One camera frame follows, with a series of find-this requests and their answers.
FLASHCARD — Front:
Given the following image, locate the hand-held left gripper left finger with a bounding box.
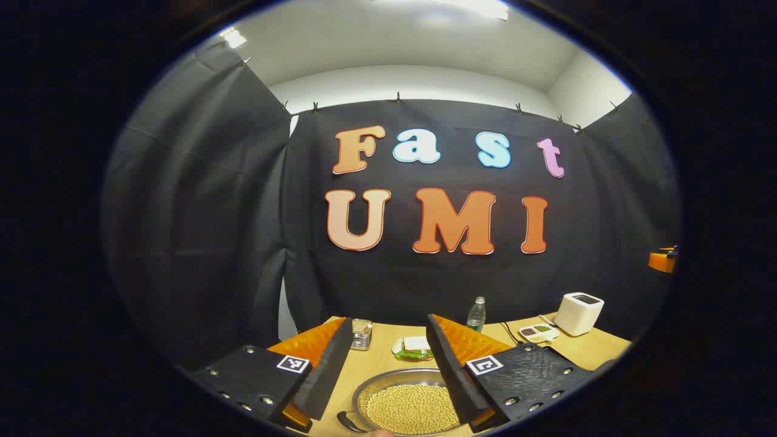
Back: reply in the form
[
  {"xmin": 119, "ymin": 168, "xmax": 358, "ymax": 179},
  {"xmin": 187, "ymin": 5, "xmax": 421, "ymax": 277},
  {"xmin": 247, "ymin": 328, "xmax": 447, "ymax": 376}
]
[{"xmin": 182, "ymin": 317, "xmax": 354, "ymax": 434}]

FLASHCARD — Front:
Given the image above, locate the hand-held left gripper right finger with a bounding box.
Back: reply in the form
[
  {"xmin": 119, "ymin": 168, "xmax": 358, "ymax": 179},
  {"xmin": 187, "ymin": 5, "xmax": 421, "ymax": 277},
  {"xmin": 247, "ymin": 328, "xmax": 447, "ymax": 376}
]
[{"xmin": 426, "ymin": 314, "xmax": 599, "ymax": 434}]

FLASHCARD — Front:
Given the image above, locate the steel pot with black handle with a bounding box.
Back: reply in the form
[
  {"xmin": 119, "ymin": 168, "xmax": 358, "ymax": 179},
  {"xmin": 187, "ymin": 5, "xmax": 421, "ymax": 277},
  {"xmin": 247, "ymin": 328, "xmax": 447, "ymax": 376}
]
[{"xmin": 337, "ymin": 367, "xmax": 468, "ymax": 437}]

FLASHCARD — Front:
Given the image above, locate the pile of yellow soybeans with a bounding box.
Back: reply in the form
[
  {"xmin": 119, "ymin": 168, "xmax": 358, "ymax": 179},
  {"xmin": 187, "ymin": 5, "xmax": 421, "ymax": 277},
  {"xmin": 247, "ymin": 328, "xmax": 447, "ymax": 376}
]
[{"xmin": 366, "ymin": 384, "xmax": 461, "ymax": 435}]

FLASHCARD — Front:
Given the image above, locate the small white plate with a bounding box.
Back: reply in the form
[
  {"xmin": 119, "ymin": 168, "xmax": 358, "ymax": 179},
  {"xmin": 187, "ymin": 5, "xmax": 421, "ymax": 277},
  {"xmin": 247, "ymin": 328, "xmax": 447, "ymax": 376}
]
[{"xmin": 392, "ymin": 338, "xmax": 435, "ymax": 362}]

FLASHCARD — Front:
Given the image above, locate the clear plastic water bottle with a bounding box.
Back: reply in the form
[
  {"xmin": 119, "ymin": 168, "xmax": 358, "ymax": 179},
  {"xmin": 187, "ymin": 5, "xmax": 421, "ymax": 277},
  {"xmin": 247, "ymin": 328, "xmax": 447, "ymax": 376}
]
[{"xmin": 466, "ymin": 296, "xmax": 487, "ymax": 333}]

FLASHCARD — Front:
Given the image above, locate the white divided seed dish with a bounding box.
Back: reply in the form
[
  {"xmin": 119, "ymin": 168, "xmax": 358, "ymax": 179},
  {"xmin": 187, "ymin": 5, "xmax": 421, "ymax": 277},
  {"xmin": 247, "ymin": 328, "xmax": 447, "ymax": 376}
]
[{"xmin": 519, "ymin": 324, "xmax": 560, "ymax": 344}]

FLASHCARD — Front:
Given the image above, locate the white toaster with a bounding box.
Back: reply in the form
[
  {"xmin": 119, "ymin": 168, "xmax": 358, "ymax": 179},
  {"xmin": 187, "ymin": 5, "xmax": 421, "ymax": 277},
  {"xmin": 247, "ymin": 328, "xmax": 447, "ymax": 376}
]
[{"xmin": 554, "ymin": 292, "xmax": 605, "ymax": 337}]

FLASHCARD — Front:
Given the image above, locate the metal wire utensil holder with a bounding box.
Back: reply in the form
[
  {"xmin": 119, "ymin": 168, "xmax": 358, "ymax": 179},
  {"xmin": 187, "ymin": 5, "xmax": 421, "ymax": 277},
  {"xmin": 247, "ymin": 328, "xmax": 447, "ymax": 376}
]
[{"xmin": 351, "ymin": 319, "xmax": 373, "ymax": 351}]

